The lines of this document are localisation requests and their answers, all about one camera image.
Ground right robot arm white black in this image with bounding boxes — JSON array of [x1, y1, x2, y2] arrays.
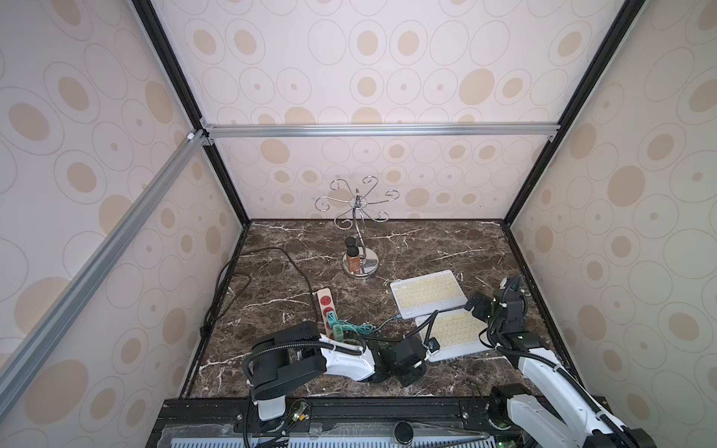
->
[[464, 286, 655, 447]]

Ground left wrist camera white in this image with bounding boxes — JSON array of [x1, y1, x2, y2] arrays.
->
[[426, 337, 441, 358]]

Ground left diagonal aluminium frame bar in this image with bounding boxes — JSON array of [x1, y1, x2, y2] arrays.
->
[[1, 129, 207, 418]]

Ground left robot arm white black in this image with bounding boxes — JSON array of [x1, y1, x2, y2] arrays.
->
[[242, 321, 441, 422]]

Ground white wireless keyboard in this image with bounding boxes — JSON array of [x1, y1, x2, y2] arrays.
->
[[390, 270, 467, 319], [428, 309, 488, 363]]

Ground amber bottle black cap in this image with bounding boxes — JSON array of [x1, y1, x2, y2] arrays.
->
[[345, 237, 361, 274]]

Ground teal charging cable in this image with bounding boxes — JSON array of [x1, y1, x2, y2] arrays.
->
[[327, 312, 403, 338]]

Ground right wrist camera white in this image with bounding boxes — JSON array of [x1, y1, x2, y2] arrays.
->
[[500, 274, 525, 293]]

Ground green plug adapter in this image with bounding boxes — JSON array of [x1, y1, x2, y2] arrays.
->
[[332, 324, 345, 343]]

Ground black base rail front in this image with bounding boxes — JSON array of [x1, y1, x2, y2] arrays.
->
[[148, 397, 537, 447]]

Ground beige power strip red sockets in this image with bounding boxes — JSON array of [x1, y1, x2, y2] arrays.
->
[[316, 289, 339, 340]]

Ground horizontal aluminium frame bar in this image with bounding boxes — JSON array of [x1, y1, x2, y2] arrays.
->
[[205, 121, 560, 139]]

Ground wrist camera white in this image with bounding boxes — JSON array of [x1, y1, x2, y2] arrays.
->
[[500, 274, 525, 293], [426, 337, 441, 358]]

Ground black power cord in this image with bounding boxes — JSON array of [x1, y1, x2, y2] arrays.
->
[[201, 246, 326, 337]]

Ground chrome mug tree stand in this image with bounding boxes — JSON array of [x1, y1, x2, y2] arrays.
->
[[314, 175, 401, 279]]

